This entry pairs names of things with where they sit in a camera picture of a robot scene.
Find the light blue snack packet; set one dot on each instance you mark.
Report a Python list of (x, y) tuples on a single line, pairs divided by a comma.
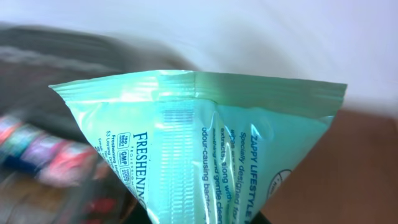
[(201, 147)]

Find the Kleenex tissue multipack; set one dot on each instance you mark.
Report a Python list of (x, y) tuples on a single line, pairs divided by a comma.
[(50, 159)]

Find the orange spaghetti packet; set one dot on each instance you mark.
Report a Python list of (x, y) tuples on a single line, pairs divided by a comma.
[(98, 211)]

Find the grey plastic basket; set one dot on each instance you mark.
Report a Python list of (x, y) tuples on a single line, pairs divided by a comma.
[(34, 58)]

